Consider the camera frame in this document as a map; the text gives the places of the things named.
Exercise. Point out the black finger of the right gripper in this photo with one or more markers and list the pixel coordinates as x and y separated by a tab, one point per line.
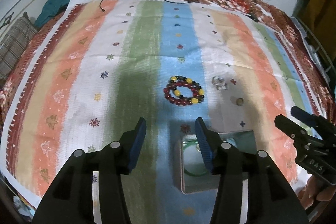
288	127
319	123

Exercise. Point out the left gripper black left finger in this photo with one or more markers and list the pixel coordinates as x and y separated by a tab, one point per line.
69	198

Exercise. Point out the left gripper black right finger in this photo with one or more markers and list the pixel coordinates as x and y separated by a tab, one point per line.
270	197

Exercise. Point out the grey metal jewelry tin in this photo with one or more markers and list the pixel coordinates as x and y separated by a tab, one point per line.
243	140

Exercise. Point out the right hand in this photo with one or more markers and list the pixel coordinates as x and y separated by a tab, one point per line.
315	190

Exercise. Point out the green jade bangle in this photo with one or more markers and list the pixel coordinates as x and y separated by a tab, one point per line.
193	164

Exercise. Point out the mustard yellow hanging garment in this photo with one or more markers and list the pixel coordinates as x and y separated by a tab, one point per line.
318	15

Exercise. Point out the small black charger plug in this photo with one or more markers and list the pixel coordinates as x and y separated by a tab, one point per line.
253	17

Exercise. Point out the striped colourful mat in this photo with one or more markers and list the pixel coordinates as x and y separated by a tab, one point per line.
162	77

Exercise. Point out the striped grey pillow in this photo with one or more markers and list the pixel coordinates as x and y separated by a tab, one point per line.
15	43

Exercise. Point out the metal bed headboard rail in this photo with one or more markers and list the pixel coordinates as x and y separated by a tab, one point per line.
31	7

